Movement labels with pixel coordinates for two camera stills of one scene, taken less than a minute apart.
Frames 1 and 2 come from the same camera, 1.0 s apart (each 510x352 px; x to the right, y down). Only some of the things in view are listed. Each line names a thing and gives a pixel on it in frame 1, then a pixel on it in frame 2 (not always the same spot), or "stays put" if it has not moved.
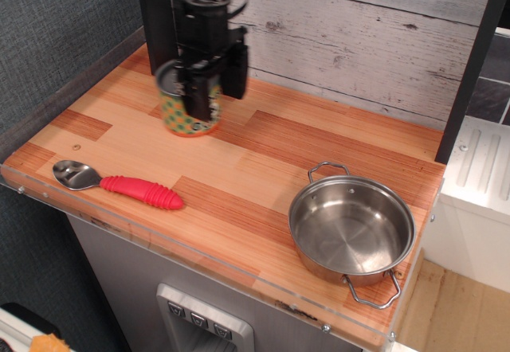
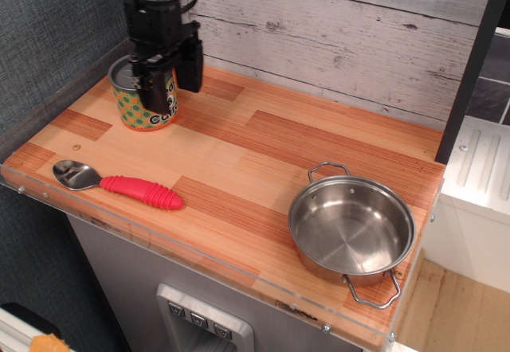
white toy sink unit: [469, 232] stays put
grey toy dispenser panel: [195, 325] stays put
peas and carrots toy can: [172, 101] -> [134, 111]
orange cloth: [48, 342] stays put
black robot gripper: [202, 34] -> [156, 37]
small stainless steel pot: [354, 228] stays put
